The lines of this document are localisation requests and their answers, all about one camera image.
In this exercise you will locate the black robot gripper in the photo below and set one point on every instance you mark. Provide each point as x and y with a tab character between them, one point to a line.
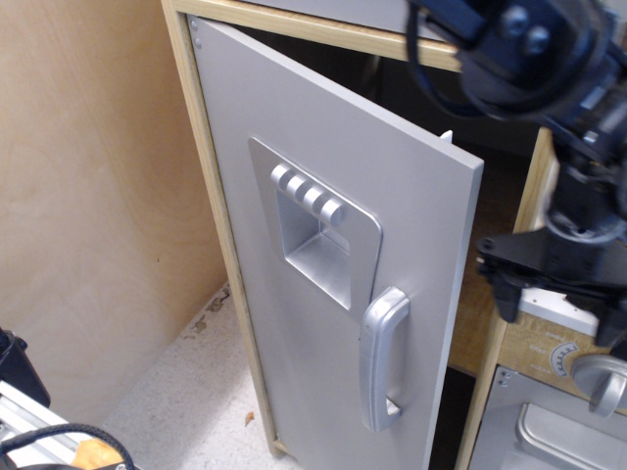
578	250

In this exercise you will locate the silver fridge door handle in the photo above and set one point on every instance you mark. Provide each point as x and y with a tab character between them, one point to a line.
379	323

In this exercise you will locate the silver fridge door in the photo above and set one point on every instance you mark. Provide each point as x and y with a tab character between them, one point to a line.
422	190

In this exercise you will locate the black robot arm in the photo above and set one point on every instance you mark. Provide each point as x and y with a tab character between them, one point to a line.
553	63

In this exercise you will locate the white speckled stove top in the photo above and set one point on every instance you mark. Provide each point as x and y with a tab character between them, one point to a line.
555	308

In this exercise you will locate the silver oven knob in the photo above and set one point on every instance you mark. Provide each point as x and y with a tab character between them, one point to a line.
602	379

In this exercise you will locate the silver oven door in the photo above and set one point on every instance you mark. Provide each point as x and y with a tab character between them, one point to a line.
497	446

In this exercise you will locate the silver dispenser panel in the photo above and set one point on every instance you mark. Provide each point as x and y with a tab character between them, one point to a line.
322	234

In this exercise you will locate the silver freezer door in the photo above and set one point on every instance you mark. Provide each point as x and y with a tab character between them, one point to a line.
388	15

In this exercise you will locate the orange tape piece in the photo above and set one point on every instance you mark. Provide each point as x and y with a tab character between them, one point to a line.
95	454

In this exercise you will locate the silver oven door handle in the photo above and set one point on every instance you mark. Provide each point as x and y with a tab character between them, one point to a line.
566	443

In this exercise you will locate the aluminium rail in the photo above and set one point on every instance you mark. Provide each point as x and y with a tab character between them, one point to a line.
21	414

